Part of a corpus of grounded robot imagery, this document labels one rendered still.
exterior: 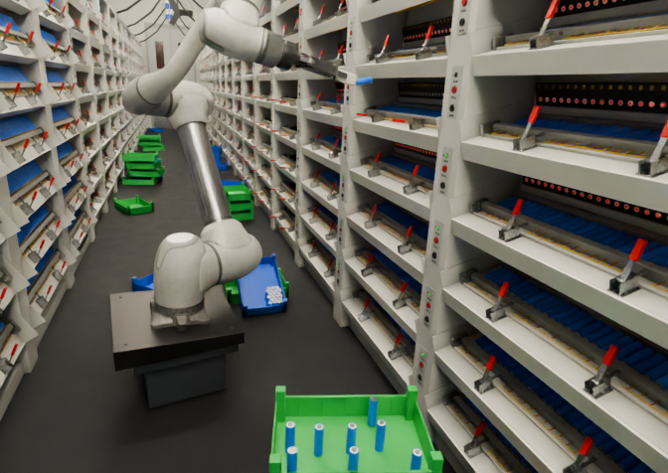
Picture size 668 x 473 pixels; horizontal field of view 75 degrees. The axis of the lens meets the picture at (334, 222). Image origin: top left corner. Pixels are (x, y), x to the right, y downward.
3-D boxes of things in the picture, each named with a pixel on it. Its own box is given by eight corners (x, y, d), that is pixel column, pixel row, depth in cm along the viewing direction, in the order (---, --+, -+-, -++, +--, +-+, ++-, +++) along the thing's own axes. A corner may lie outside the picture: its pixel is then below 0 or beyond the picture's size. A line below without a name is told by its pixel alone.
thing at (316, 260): (336, 300, 200) (330, 273, 195) (300, 253, 254) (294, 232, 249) (376, 284, 205) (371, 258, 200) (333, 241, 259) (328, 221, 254)
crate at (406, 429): (268, 500, 75) (268, 463, 73) (275, 416, 95) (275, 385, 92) (438, 496, 78) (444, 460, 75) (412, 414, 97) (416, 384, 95)
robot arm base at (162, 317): (150, 336, 133) (150, 320, 132) (149, 302, 153) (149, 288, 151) (212, 330, 141) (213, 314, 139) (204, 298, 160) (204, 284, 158)
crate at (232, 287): (228, 304, 209) (227, 289, 206) (223, 287, 227) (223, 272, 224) (288, 297, 219) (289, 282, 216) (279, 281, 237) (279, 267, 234)
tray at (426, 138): (440, 153, 115) (436, 117, 112) (354, 130, 169) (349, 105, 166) (504, 133, 120) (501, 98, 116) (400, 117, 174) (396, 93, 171)
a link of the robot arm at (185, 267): (144, 295, 146) (143, 233, 140) (193, 281, 159) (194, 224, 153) (169, 314, 136) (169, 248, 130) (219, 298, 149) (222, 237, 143)
